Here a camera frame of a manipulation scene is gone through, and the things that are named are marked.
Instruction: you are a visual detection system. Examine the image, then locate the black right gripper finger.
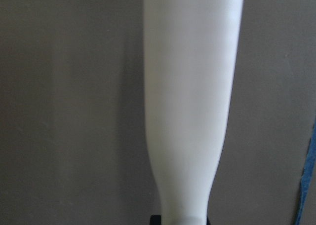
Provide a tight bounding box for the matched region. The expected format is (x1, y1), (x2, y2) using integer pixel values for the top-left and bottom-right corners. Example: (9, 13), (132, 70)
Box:
(150, 215), (161, 225)

